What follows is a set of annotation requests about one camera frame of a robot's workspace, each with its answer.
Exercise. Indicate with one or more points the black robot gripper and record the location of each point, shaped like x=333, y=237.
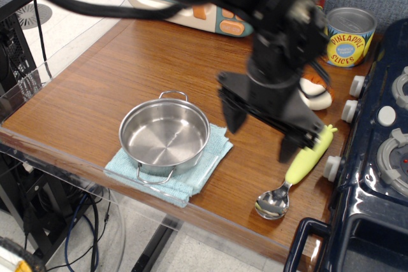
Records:
x=273, y=99

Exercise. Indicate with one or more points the spoon with green handle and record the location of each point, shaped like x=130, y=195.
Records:
x=273, y=205

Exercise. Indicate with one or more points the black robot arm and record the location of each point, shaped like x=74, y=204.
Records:
x=288, y=35

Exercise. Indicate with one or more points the toy mushroom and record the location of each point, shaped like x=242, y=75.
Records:
x=315, y=93

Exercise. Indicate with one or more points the stainless steel pot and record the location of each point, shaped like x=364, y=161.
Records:
x=164, y=137

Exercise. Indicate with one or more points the light blue cloth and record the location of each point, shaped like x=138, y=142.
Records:
x=179, y=188

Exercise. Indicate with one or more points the pineapple slices can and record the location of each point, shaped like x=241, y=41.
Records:
x=350, y=32

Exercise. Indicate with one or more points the dark blue toy stove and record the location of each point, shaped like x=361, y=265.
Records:
x=367, y=229

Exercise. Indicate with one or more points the teal toy microwave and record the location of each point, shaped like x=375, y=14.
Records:
x=209, y=17

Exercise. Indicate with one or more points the clear acrylic table guard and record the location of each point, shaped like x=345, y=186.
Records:
x=73, y=123

